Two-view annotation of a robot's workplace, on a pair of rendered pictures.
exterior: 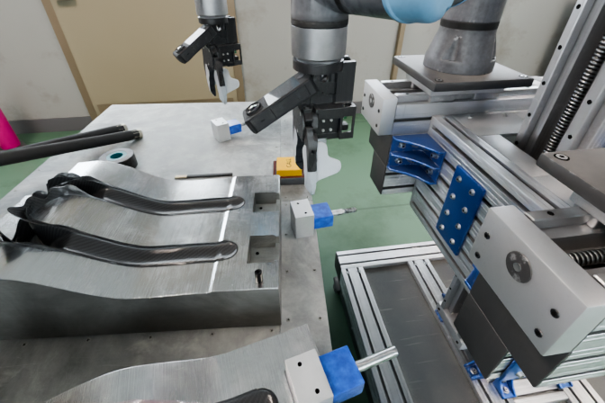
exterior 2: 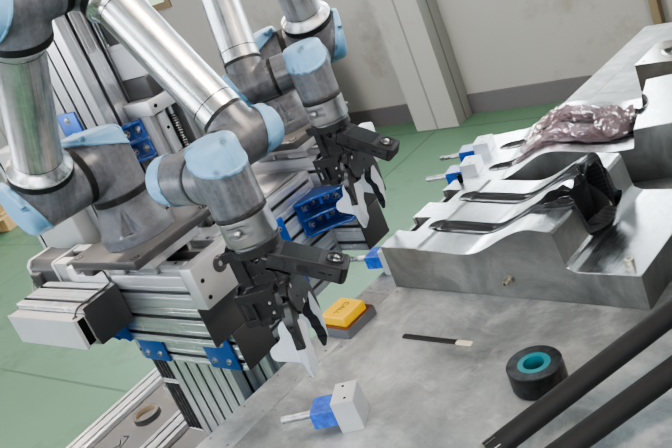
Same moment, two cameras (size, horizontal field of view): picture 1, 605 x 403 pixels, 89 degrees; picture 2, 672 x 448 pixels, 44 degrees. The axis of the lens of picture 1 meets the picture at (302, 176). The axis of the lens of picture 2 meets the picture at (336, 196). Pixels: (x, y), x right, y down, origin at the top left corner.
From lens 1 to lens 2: 1.82 m
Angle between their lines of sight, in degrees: 106
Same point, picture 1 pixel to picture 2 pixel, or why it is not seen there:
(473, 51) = not seen: hidden behind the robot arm
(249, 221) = (439, 210)
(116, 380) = (545, 150)
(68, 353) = not seen: hidden behind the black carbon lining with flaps
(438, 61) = (168, 214)
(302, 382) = (473, 159)
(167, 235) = (501, 209)
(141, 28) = not seen: outside the picture
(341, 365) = (453, 169)
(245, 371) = (495, 174)
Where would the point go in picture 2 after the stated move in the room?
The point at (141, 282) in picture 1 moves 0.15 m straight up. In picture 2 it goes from (527, 186) to (504, 114)
